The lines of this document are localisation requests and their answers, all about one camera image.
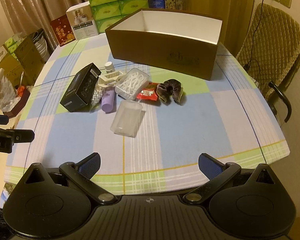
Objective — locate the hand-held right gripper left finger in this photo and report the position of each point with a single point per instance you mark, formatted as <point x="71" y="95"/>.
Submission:
<point x="91" y="165"/>

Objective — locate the black product box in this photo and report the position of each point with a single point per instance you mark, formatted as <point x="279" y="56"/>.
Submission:
<point x="77" y="90"/>

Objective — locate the dark red tissue holder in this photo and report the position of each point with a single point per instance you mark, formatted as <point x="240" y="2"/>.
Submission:
<point x="17" y="105"/>

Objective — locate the bag of white beads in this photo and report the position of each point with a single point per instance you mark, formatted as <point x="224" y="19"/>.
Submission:
<point x="97" y="95"/>

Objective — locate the stack of green tissue boxes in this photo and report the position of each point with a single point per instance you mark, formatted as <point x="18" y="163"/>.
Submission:
<point x="105" y="10"/>

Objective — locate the green tissue pack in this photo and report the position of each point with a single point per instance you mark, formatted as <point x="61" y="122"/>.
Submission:
<point x="12" y="42"/>

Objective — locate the clear plastic container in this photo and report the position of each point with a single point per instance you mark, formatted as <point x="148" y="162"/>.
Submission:
<point x="126" y="120"/>

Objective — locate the brown cardboard carton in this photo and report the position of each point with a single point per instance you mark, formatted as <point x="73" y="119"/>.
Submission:
<point x="25" y="52"/>

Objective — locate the red snack packet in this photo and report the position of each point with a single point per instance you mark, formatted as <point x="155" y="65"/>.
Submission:
<point x="147" y="92"/>

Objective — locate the beige curtain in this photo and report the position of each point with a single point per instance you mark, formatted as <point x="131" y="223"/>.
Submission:
<point x="27" y="0"/>

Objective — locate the white-capped small bottle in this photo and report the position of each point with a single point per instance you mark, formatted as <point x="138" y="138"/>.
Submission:
<point x="109" y="66"/>

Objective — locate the crumpled plastic bag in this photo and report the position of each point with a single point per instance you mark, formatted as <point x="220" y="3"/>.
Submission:
<point x="2" y="90"/>

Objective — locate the white plastic holder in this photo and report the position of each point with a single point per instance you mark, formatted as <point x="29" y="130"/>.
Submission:
<point x="110" y="76"/>

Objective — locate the purple bottle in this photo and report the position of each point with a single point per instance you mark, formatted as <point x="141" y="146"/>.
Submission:
<point x="108" y="102"/>

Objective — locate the checked cloth desktop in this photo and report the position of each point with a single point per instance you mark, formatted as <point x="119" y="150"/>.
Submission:
<point x="190" y="130"/>

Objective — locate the white product box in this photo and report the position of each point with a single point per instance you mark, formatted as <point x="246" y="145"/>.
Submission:
<point x="82" y="22"/>

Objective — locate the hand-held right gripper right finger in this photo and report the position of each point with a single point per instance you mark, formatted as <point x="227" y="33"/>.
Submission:
<point x="210" y="166"/>

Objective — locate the chair with quilted cover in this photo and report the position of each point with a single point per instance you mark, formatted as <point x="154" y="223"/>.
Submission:
<point x="272" y="42"/>

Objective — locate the clear floss pick box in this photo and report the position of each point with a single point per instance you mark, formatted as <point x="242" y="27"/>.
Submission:
<point x="131" y="83"/>

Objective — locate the brown velvet scrunchie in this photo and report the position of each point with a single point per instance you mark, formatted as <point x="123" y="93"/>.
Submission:
<point x="170" y="87"/>

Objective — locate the brown cardboard box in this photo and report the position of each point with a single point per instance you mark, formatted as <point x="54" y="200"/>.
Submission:
<point x="152" y="50"/>

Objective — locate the red gift box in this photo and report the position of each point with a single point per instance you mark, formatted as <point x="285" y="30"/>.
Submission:
<point x="62" y="32"/>

